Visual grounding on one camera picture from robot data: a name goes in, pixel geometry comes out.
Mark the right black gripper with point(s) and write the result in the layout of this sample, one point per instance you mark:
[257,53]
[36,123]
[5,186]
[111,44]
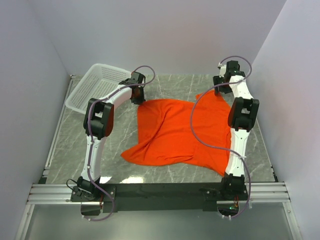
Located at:
[225,90]

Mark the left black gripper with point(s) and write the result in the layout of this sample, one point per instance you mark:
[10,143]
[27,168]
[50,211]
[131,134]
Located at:
[139,101]

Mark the orange t shirt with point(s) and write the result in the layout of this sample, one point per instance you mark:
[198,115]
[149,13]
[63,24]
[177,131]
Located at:
[172,131]

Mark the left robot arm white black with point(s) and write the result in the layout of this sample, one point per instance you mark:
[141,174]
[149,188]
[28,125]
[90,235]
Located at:
[99,122]

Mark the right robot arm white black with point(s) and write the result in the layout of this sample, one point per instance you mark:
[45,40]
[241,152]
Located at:
[241,120]

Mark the white perforated plastic basket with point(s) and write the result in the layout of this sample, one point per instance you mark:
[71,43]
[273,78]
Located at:
[99,81]

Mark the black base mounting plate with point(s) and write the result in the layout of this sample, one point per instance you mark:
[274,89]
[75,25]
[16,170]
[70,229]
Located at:
[160,196]

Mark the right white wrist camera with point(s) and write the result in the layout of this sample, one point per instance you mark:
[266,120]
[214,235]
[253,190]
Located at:
[222,69]

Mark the aluminium extrusion rail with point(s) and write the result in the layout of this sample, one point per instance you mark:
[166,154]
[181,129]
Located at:
[269,217]

